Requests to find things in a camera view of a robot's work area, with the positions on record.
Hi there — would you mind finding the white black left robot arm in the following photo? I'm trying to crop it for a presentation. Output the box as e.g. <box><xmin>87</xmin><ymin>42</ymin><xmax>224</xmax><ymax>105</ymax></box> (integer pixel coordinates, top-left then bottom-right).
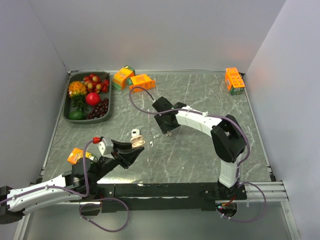
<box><xmin>0</xmin><ymin>137</ymin><xmax>145</xmax><ymax>225</ymax></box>

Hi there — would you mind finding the beige earbud charging case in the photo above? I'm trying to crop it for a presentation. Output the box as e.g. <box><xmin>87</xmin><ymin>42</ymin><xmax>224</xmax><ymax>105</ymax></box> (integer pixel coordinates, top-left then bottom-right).
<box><xmin>130</xmin><ymin>135</ymin><xmax>146</xmax><ymax>149</ymax></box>

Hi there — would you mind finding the red apple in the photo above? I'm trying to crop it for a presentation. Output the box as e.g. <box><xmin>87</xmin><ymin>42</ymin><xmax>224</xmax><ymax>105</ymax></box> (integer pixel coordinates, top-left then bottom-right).
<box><xmin>85</xmin><ymin>92</ymin><xmax>101</xmax><ymax>107</ymax></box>

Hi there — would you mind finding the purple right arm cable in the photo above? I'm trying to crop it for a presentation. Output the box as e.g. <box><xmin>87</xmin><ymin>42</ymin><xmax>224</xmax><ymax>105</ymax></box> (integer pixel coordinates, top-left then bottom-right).
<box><xmin>128</xmin><ymin>86</ymin><xmax>267</xmax><ymax>222</ymax></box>

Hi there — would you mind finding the orange green carton upright back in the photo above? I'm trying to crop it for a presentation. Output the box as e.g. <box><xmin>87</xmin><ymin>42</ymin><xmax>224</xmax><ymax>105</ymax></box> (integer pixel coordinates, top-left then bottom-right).
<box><xmin>111</xmin><ymin>65</ymin><xmax>136</xmax><ymax>92</ymax></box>

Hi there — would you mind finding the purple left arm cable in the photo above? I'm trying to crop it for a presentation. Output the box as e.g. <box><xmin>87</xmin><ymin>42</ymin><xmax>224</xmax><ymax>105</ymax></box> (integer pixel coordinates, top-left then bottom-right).
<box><xmin>0</xmin><ymin>139</ymin><xmax>130</xmax><ymax>232</ymax></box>

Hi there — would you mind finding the white earbud charging case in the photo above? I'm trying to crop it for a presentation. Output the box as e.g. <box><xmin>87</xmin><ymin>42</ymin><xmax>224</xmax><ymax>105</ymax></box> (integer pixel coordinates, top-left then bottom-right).
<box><xmin>131</xmin><ymin>128</ymin><xmax>141</xmax><ymax>137</ymax></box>

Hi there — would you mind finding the orange green carton near left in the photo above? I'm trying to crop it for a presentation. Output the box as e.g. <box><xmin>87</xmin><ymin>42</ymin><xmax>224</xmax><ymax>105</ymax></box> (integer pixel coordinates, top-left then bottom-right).
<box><xmin>67</xmin><ymin>147</ymin><xmax>96</xmax><ymax>164</ymax></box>

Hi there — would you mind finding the green avocado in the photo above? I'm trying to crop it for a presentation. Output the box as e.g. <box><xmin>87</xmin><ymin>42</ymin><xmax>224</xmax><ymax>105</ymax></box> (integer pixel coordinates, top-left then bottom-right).
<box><xmin>68</xmin><ymin>110</ymin><xmax>86</xmax><ymax>121</ymax></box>

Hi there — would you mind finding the dark green fruit tray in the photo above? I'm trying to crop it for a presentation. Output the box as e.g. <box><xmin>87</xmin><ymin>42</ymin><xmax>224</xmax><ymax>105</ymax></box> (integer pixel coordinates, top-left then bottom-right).
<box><xmin>62</xmin><ymin>71</ymin><xmax>112</xmax><ymax>125</ymax></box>

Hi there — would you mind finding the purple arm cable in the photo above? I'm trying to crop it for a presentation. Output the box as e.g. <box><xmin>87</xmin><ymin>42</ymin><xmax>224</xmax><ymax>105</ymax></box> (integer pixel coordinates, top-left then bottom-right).
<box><xmin>0</xmin><ymin>139</ymin><xmax>130</xmax><ymax>232</ymax></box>
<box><xmin>128</xmin><ymin>86</ymin><xmax>267</xmax><ymax>222</ymax></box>

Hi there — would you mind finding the orange carton lying back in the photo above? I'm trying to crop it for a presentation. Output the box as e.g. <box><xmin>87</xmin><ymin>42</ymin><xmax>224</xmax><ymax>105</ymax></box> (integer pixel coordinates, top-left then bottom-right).
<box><xmin>126</xmin><ymin>73</ymin><xmax>156</xmax><ymax>90</ymax></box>

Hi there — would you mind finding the dark red grape bunch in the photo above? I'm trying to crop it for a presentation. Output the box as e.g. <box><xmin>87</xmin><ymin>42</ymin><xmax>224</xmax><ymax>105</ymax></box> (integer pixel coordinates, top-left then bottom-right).
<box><xmin>86</xmin><ymin>97</ymin><xmax>109</xmax><ymax>120</ymax></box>

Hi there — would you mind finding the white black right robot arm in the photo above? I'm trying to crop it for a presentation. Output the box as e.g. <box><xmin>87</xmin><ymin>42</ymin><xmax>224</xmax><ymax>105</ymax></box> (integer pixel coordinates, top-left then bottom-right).
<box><xmin>152</xmin><ymin>97</ymin><xmax>247</xmax><ymax>199</ymax></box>

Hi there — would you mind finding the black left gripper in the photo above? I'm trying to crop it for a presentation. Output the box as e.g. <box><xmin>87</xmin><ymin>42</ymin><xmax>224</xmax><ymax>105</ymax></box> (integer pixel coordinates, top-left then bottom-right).
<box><xmin>91</xmin><ymin>139</ymin><xmax>145</xmax><ymax>182</ymax></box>

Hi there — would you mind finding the orange spiky fruit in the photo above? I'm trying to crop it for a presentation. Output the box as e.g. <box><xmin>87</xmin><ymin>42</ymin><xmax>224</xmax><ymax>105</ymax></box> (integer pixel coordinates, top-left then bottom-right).
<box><xmin>68</xmin><ymin>81</ymin><xmax>87</xmax><ymax>99</ymax></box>

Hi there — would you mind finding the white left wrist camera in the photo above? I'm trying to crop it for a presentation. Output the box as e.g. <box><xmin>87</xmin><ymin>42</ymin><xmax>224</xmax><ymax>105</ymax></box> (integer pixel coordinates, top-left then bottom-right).
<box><xmin>93</xmin><ymin>136</ymin><xmax>114</xmax><ymax>157</ymax></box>

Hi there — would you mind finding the orange green carton right corner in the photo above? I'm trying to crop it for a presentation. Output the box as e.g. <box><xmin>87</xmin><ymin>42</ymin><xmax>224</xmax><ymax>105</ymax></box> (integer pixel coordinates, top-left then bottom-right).
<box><xmin>224</xmin><ymin>67</ymin><xmax>245</xmax><ymax>95</ymax></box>

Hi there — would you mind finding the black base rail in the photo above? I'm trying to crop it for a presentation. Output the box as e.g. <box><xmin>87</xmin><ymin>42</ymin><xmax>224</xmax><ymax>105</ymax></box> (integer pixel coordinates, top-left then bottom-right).
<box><xmin>79</xmin><ymin>182</ymin><xmax>247</xmax><ymax>213</ymax></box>

